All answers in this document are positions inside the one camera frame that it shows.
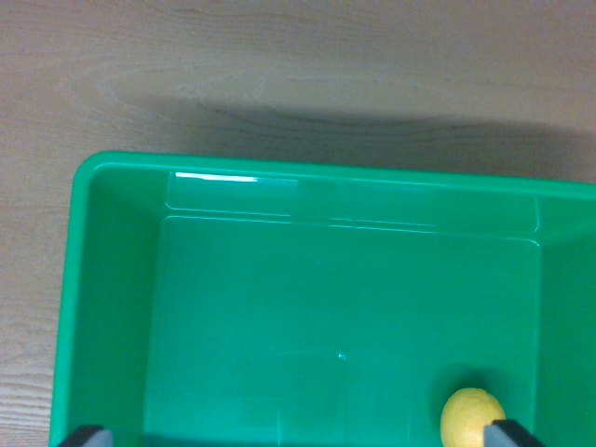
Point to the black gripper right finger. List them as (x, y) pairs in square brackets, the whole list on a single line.
[(507, 435)]

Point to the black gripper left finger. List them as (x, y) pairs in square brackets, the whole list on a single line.
[(88, 437)]

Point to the green plastic bin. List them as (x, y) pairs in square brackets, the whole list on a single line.
[(298, 298)]

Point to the yellow orange citrus fruit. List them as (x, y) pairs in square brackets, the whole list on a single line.
[(468, 412)]

